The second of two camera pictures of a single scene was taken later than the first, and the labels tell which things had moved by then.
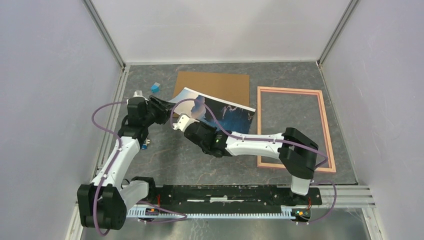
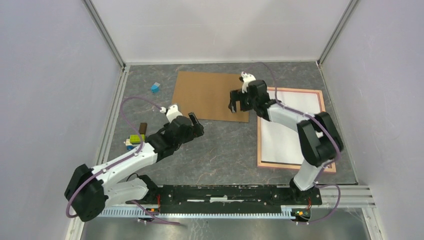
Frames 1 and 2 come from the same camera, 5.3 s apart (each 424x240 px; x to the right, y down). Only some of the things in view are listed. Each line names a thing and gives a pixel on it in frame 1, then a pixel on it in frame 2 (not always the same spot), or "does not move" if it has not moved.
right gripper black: (212, 129) → (237, 95)
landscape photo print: (236, 119) → (281, 143)
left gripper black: (164, 108) → (196, 130)
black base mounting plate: (237, 197) does not move
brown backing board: (234, 87) does not move
